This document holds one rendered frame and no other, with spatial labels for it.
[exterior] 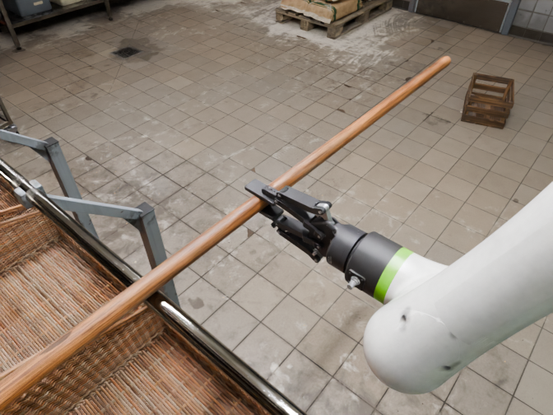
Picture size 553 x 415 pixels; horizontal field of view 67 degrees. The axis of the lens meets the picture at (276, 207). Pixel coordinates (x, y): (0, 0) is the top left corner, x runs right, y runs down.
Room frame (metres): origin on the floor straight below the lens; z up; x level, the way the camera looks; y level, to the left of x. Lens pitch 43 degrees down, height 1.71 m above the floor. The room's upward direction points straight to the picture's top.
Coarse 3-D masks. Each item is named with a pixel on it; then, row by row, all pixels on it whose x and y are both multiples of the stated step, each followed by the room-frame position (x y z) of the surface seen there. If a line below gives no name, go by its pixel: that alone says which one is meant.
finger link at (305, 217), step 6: (276, 198) 0.54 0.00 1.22; (282, 204) 0.53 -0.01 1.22; (288, 204) 0.53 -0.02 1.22; (288, 210) 0.52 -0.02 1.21; (294, 210) 0.52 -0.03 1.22; (300, 210) 0.52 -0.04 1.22; (294, 216) 0.51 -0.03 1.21; (300, 216) 0.50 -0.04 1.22; (306, 216) 0.51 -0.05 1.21; (312, 216) 0.51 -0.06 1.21; (306, 222) 0.49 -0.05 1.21; (306, 228) 0.49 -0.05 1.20; (312, 228) 0.48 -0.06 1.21; (318, 234) 0.47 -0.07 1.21
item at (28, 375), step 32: (448, 64) 1.16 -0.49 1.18; (352, 128) 0.79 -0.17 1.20; (320, 160) 0.69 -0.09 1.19; (224, 224) 0.50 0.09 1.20; (192, 256) 0.43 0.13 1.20; (128, 288) 0.36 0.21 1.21; (96, 320) 0.31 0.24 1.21; (64, 352) 0.27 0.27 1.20; (0, 384) 0.22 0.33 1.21; (32, 384) 0.23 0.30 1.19
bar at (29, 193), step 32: (0, 160) 0.72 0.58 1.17; (64, 160) 1.11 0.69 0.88; (32, 192) 0.61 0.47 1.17; (64, 192) 1.09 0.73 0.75; (64, 224) 0.53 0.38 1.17; (96, 256) 0.46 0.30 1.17; (160, 256) 0.79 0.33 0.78; (160, 288) 0.78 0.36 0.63; (192, 320) 0.33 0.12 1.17; (224, 352) 0.28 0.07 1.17; (256, 384) 0.24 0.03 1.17
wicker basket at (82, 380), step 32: (128, 320) 0.60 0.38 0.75; (160, 320) 0.66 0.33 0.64; (96, 352) 0.52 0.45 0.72; (128, 352) 0.57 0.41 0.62; (160, 352) 0.59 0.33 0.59; (192, 352) 0.59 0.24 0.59; (64, 384) 0.45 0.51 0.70; (96, 384) 0.49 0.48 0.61; (128, 384) 0.50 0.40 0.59; (160, 384) 0.50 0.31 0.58; (192, 384) 0.50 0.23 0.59; (224, 384) 0.50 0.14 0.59
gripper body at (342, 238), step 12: (324, 228) 0.47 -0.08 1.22; (336, 228) 0.46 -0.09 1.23; (348, 228) 0.47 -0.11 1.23; (324, 240) 0.47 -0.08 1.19; (336, 240) 0.44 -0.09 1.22; (348, 240) 0.44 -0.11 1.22; (324, 252) 0.47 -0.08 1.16; (336, 252) 0.43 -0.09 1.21; (348, 252) 0.42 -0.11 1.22; (336, 264) 0.42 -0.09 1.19
